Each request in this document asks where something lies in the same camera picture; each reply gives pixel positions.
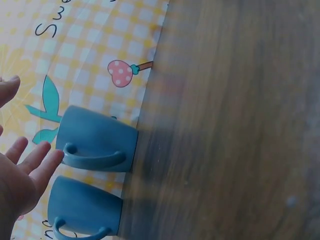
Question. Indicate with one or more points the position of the blue ceramic mug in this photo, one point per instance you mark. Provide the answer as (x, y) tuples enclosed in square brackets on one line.
[(100, 132), (85, 207)]

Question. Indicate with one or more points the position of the person's left hand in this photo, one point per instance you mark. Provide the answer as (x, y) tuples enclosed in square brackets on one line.
[(15, 190)]

